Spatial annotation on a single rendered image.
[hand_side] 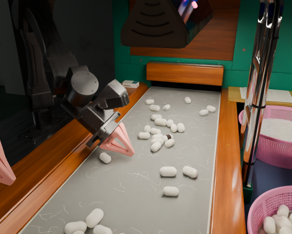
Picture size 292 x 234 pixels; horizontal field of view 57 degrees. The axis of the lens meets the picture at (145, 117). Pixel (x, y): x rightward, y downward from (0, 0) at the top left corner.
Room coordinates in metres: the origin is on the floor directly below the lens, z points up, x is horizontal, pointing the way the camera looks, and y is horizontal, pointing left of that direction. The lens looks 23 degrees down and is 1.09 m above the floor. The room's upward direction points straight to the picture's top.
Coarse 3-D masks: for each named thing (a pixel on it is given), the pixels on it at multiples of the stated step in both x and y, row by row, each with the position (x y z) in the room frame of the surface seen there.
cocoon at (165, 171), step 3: (162, 168) 0.49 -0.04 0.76; (165, 168) 0.49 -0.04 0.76; (168, 168) 0.49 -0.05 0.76; (171, 168) 0.49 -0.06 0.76; (174, 168) 0.49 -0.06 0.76; (162, 171) 0.48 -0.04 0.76; (165, 171) 0.48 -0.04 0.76; (168, 171) 0.48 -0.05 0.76; (171, 171) 0.48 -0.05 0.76; (174, 171) 0.48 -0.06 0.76; (162, 174) 0.48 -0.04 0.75; (165, 174) 0.48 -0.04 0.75; (168, 174) 0.48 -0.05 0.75; (171, 174) 0.48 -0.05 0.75; (174, 174) 0.48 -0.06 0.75
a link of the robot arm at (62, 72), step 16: (16, 0) 0.74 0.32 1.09; (32, 0) 0.74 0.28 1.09; (48, 0) 0.76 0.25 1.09; (16, 16) 0.77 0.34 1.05; (32, 16) 0.71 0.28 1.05; (48, 16) 0.72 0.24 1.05; (48, 32) 0.68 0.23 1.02; (48, 48) 0.64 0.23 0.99; (64, 48) 0.66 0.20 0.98; (48, 64) 0.61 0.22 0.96; (64, 64) 0.62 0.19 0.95
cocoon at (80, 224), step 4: (68, 224) 0.33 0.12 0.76; (72, 224) 0.33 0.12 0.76; (76, 224) 0.33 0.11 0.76; (80, 224) 0.33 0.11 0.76; (84, 224) 0.33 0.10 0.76; (68, 228) 0.32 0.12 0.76; (72, 228) 0.32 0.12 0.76; (76, 228) 0.33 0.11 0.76; (80, 228) 0.33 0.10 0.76; (84, 228) 0.33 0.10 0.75; (68, 232) 0.32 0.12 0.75; (72, 232) 0.32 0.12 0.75
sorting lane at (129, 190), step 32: (160, 96) 1.02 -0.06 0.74; (192, 96) 1.02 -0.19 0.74; (128, 128) 0.73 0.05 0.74; (160, 128) 0.73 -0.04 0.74; (192, 128) 0.73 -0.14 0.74; (96, 160) 0.55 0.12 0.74; (128, 160) 0.55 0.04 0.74; (160, 160) 0.55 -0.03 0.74; (192, 160) 0.55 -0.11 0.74; (64, 192) 0.43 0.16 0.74; (96, 192) 0.43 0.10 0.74; (128, 192) 0.43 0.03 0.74; (160, 192) 0.43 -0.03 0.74; (192, 192) 0.43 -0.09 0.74; (32, 224) 0.35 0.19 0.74; (64, 224) 0.35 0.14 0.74; (128, 224) 0.35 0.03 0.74; (160, 224) 0.35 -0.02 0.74; (192, 224) 0.35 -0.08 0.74
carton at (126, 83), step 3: (123, 81) 1.07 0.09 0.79; (126, 81) 1.07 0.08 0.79; (129, 81) 1.07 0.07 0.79; (132, 81) 1.07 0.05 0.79; (135, 81) 1.07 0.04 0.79; (138, 81) 1.07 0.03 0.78; (123, 84) 1.06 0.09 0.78; (126, 84) 1.06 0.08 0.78; (129, 84) 1.05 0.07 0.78; (132, 84) 1.05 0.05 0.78; (135, 84) 1.05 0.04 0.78; (138, 84) 1.07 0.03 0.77; (132, 87) 1.05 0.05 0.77; (135, 87) 1.05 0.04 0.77
